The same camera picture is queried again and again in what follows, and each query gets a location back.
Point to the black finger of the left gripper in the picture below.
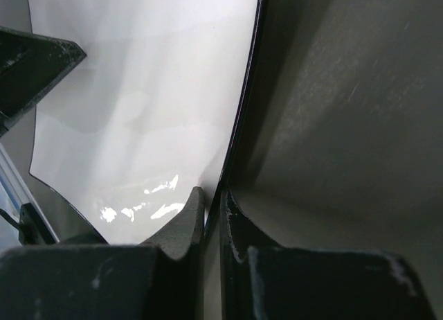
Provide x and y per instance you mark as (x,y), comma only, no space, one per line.
(31,65)

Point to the white square plate black rim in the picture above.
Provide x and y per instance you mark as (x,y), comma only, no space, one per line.
(148,114)

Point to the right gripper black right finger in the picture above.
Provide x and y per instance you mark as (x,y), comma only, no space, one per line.
(261,279)

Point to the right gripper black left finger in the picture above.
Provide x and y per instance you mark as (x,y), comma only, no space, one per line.
(160,278)

